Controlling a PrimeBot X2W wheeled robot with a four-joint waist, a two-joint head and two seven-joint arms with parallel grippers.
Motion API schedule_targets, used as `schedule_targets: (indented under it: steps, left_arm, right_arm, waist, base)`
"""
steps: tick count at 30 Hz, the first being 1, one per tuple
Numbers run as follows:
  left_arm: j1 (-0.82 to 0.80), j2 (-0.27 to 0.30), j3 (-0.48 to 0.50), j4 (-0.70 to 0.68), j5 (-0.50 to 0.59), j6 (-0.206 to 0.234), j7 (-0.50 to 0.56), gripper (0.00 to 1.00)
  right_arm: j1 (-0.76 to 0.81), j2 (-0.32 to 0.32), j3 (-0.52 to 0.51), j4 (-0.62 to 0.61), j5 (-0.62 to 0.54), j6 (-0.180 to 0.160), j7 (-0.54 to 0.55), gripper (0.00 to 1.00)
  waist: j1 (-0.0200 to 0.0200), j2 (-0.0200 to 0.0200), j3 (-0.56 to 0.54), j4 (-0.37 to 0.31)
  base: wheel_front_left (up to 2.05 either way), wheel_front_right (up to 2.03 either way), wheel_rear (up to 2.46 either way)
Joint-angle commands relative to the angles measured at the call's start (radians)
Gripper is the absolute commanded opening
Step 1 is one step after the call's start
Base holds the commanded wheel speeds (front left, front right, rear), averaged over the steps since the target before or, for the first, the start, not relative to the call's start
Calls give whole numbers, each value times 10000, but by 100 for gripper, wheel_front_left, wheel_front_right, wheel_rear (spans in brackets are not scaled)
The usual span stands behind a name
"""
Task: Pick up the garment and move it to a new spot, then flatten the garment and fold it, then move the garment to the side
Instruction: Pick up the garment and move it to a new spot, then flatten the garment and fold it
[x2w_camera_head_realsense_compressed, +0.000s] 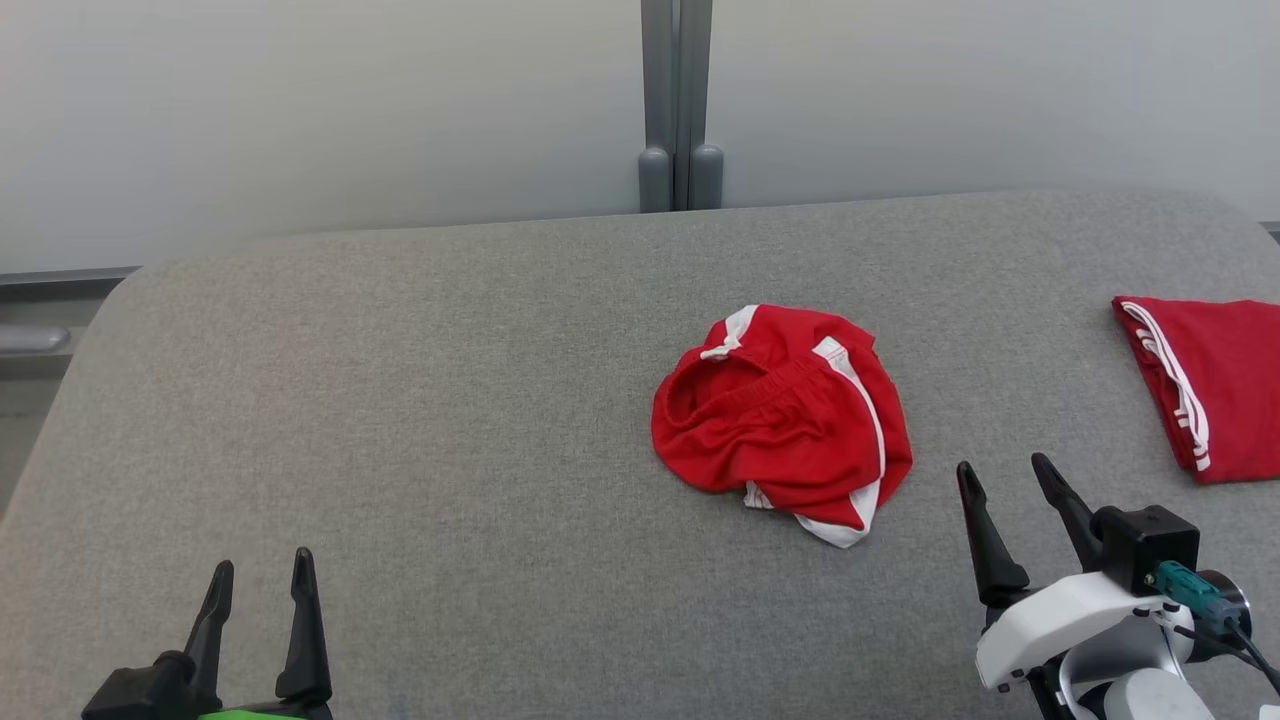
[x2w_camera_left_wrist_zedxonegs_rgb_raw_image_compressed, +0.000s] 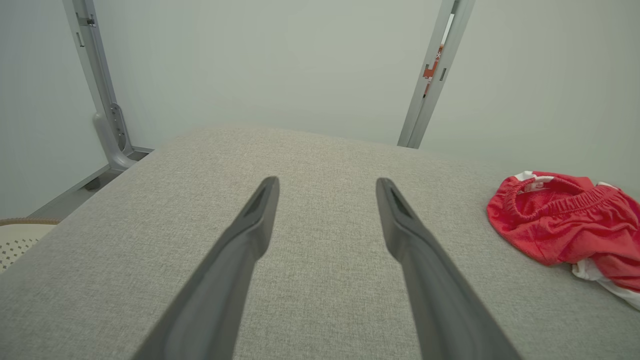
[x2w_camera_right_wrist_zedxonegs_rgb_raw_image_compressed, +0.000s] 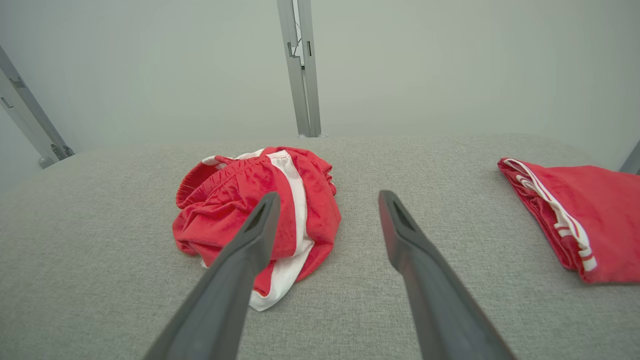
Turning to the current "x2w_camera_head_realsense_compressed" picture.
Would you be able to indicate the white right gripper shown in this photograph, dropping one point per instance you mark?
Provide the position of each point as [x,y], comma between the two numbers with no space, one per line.
[1060,620]

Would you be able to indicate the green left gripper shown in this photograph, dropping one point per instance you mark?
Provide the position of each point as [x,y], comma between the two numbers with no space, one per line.
[260,714]

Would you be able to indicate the red basketball jersey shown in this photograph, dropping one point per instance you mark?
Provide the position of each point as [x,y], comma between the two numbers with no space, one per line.
[1220,390]

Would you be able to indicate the red shorts with white stripe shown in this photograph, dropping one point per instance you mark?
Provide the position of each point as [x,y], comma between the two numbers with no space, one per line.
[780,430]

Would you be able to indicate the grey fabric sofa cushion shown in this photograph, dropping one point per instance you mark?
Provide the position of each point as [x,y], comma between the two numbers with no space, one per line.
[500,480]

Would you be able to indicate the grey metal bar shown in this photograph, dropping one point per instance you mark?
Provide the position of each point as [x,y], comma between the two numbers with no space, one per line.
[30,340]

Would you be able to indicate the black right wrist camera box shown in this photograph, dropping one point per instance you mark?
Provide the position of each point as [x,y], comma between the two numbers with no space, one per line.
[1145,550]

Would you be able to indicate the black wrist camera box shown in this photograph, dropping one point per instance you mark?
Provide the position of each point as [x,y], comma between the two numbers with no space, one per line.
[140,690]
[1145,550]

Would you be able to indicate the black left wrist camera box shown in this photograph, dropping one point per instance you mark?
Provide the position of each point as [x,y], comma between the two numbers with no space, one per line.
[140,690]

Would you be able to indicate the grey window frame post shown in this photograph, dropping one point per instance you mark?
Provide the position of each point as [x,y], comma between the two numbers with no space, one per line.
[680,100]

